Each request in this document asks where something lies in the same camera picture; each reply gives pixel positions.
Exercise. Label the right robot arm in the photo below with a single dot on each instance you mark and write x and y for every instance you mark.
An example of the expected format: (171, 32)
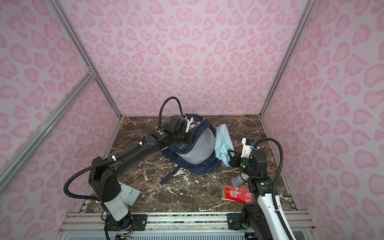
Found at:
(266, 216)

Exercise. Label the aluminium diagonal frame bar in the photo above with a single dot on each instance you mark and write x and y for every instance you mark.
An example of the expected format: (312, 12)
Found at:
(19, 160)

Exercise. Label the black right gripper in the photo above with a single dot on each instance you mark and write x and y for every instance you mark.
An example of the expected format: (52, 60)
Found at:
(233, 159)

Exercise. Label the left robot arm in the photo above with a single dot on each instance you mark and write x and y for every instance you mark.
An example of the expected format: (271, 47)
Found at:
(104, 176)

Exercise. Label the clear plastic pen case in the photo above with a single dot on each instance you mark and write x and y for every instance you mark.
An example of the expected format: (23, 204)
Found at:
(240, 179)

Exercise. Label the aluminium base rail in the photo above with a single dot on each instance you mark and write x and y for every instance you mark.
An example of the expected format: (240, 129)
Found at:
(162, 226)

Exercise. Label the grey calculator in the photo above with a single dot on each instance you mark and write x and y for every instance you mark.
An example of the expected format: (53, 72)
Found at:
(129, 195)

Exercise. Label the teal water bottle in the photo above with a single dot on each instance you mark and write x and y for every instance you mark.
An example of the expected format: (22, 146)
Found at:
(223, 144)

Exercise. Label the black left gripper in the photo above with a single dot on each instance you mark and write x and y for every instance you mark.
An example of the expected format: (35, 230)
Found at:
(190, 138)

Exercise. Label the red card box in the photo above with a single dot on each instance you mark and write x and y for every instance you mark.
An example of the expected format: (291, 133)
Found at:
(237, 195)

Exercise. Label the aluminium frame corner post right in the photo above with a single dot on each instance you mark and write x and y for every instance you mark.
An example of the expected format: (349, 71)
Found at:
(295, 39)

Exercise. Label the navy blue student backpack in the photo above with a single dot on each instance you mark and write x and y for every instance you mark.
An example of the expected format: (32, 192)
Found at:
(197, 157)

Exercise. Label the aluminium frame corner post left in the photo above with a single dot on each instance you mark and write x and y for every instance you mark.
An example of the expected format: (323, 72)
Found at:
(79, 46)

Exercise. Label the aluminium frame corner post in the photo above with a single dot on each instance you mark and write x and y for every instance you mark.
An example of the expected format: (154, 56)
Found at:
(79, 46)
(295, 39)

